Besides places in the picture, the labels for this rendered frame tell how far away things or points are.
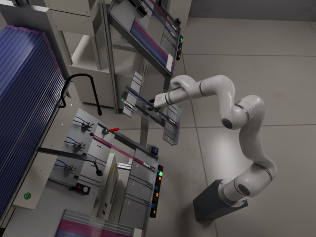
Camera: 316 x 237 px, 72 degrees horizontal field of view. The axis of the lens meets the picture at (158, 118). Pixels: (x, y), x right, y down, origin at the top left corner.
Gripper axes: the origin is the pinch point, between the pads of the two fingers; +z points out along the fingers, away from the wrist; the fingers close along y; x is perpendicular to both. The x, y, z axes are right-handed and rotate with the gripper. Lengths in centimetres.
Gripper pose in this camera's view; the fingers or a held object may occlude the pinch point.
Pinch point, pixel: (151, 105)
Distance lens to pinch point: 149.9
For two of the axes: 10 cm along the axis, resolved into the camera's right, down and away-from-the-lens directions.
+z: -7.8, 2.2, 5.9
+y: -1.6, 8.3, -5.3
